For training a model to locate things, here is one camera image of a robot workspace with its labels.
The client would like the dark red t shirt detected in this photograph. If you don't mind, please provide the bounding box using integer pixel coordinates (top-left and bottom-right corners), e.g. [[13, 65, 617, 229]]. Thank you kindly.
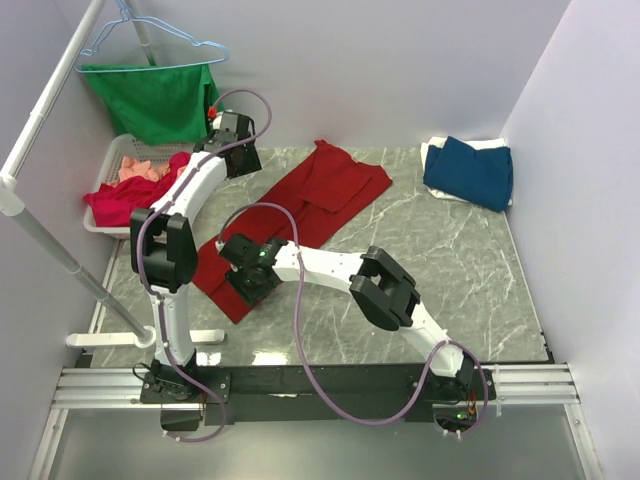
[[193, 140, 392, 324]]

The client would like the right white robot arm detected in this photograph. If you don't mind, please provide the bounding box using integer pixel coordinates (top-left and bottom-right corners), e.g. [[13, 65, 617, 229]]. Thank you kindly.
[[219, 234, 474, 401]]

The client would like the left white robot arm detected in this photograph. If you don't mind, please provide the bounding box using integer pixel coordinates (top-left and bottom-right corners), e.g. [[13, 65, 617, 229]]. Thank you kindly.
[[130, 111, 261, 402]]

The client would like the green t shirt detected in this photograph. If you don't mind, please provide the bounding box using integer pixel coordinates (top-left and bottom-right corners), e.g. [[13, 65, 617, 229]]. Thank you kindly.
[[82, 65, 224, 146]]

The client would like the white laundry basket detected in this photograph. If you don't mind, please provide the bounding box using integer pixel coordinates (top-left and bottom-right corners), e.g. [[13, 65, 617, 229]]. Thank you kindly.
[[83, 134, 193, 239]]

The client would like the peach pink garment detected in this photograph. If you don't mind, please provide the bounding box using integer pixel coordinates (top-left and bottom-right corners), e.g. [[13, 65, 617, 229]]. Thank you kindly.
[[118, 156, 170, 183]]

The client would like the magenta t shirt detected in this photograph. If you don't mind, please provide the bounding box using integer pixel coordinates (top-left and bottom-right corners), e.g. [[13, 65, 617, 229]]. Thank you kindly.
[[83, 152, 191, 227]]

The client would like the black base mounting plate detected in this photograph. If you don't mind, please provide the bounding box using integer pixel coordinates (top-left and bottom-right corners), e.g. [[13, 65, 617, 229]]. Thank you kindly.
[[139, 360, 497, 432]]

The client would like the folded blue t shirt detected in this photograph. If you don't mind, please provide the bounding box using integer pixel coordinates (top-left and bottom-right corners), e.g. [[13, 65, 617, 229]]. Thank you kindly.
[[423, 135, 515, 213]]

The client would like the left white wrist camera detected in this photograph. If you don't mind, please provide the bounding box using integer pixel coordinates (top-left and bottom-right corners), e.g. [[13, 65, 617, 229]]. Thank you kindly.
[[207, 106, 233, 131]]

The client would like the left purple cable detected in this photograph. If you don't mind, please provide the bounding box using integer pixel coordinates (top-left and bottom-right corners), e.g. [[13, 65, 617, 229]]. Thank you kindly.
[[137, 89, 274, 445]]

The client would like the purple cable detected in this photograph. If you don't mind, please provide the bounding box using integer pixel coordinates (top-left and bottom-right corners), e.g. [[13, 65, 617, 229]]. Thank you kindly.
[[137, 89, 274, 445], [217, 201, 490, 437]]

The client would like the light blue wire hanger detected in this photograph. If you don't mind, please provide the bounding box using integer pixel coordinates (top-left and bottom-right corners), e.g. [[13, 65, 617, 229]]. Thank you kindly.
[[79, 1, 230, 74]]

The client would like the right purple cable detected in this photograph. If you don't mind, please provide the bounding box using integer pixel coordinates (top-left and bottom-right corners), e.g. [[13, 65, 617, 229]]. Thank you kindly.
[[217, 201, 490, 437]]

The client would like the aluminium rail frame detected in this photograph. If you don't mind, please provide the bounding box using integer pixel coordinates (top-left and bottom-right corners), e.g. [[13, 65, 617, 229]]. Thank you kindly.
[[28, 364, 605, 479]]

